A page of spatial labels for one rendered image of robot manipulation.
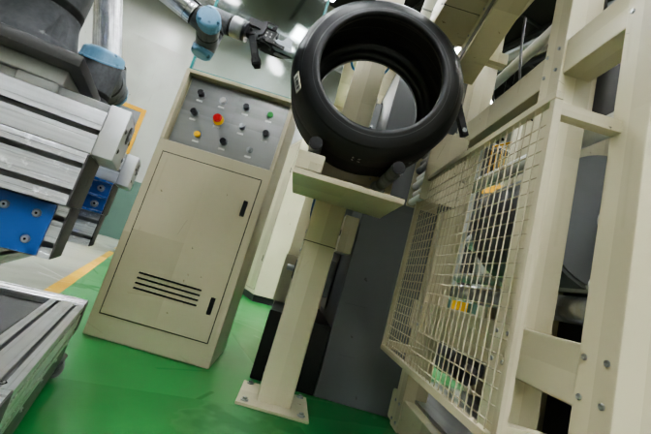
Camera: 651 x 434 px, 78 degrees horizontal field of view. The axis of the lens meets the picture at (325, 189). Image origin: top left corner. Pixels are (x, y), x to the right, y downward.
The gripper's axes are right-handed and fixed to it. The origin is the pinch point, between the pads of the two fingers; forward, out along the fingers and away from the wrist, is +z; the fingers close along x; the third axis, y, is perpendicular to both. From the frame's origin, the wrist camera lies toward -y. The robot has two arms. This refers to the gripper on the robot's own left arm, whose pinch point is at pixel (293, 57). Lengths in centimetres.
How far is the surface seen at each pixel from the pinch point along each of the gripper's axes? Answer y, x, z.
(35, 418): -123, -24, -13
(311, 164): -36.0, -9.1, 21.8
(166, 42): 320, 813, -483
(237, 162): -33, 51, -14
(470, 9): 49, 2, 54
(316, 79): -10.6, -12.8, 12.6
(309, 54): -3.1, -12.3, 7.1
